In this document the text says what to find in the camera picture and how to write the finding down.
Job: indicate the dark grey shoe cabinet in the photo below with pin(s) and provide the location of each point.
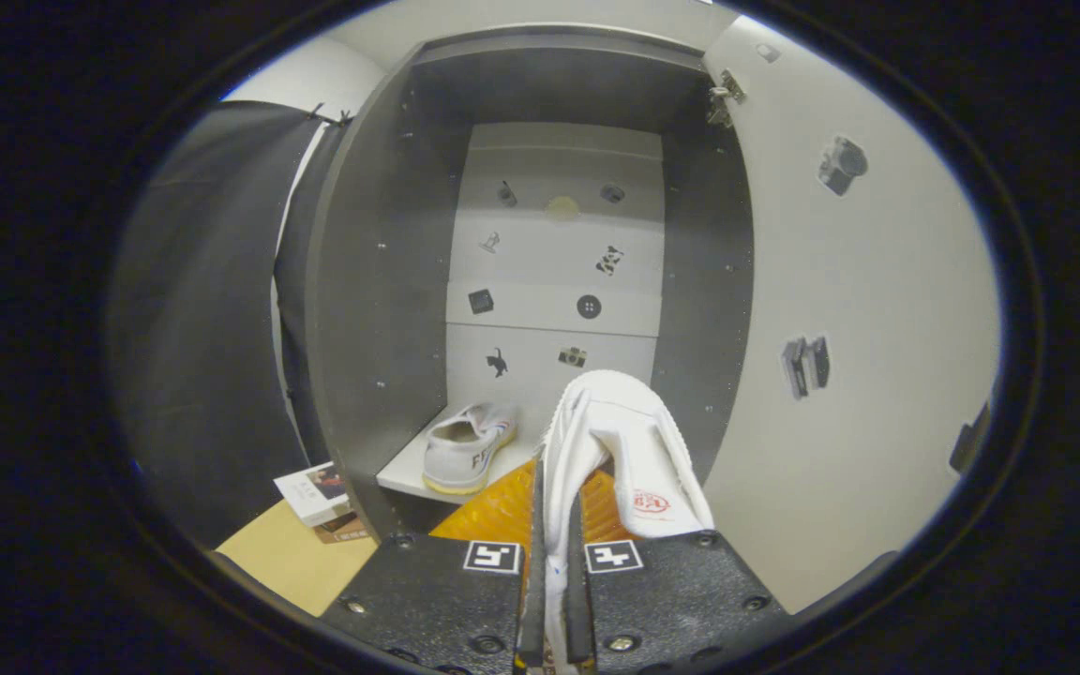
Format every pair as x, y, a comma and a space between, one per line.
381, 281

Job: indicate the metal door hinge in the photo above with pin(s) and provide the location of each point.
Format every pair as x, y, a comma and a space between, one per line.
723, 98

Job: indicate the brown box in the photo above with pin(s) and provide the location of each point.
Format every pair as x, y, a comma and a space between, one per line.
348, 530

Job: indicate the white canvas shoe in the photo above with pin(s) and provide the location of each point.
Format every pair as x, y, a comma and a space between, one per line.
465, 450
615, 422

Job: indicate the white booklet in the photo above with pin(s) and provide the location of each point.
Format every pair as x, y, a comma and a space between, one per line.
310, 492

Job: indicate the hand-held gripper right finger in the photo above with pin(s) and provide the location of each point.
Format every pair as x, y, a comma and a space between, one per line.
577, 609

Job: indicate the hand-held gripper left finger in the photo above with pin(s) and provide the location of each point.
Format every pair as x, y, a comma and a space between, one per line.
531, 609

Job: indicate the black backdrop cloth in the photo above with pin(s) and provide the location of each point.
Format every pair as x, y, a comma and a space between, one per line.
202, 328

